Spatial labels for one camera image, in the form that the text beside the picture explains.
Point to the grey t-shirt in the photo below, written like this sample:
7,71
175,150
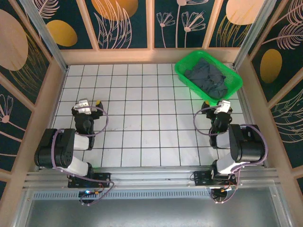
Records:
208,78

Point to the green plastic basket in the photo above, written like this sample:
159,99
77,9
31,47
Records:
182,71

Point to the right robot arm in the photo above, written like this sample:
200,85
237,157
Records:
248,146

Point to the small circuit board with LED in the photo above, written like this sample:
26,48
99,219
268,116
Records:
88,192

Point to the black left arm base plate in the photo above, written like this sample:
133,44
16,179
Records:
99,177

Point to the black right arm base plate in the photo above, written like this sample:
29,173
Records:
201,177

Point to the aluminium mounting rail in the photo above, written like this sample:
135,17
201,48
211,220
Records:
151,173

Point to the aluminium frame post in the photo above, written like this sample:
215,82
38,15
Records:
253,33
45,33

